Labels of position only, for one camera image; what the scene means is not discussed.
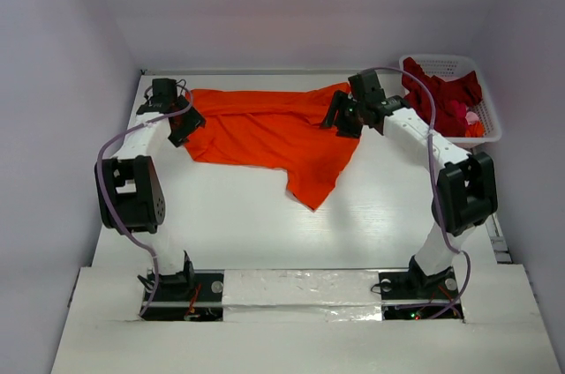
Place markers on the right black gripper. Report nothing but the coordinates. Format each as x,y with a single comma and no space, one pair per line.
342,111

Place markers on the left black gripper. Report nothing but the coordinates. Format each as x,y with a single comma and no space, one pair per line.
192,123

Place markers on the orange t shirt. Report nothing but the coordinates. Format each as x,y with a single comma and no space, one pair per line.
276,130

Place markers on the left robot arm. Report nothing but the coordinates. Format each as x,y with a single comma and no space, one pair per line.
130,195

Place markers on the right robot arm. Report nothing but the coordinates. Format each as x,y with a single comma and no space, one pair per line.
463,184

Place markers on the dark red t shirt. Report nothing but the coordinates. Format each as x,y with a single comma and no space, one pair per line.
465,89

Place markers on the white plastic basket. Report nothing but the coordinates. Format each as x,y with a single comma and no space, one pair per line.
450,67

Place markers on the pink cloth in basket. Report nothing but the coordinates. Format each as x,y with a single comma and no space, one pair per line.
463,114

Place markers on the small orange cloth in basket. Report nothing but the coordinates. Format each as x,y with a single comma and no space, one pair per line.
475,130

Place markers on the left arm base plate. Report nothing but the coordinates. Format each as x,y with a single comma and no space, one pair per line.
176,300

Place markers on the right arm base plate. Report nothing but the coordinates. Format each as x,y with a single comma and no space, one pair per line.
401,301

